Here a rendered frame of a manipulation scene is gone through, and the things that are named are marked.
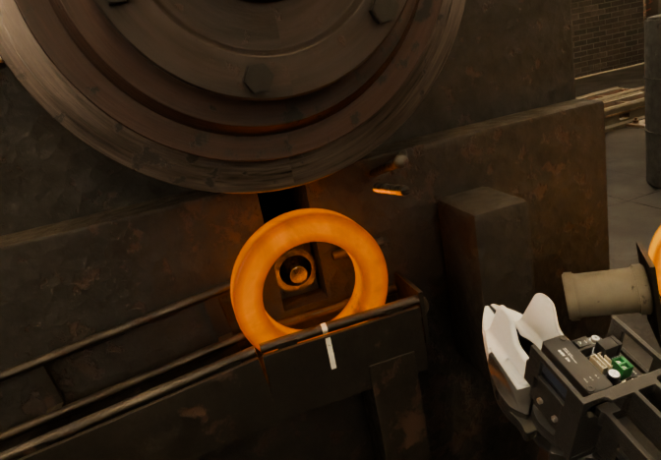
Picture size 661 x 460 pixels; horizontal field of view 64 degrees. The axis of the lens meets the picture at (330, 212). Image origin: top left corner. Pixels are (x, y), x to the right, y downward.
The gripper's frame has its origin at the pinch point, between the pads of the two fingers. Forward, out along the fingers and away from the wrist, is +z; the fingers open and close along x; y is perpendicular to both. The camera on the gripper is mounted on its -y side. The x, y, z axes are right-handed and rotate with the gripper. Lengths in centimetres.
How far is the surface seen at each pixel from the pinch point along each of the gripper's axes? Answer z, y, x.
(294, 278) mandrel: 24.1, -8.7, 13.7
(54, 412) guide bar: 18.0, -12.9, 44.3
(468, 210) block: 16.8, 0.2, -7.1
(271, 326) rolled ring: 14.9, -6.9, 18.6
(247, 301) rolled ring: 16.0, -3.2, 20.6
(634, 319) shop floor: 63, -97, -101
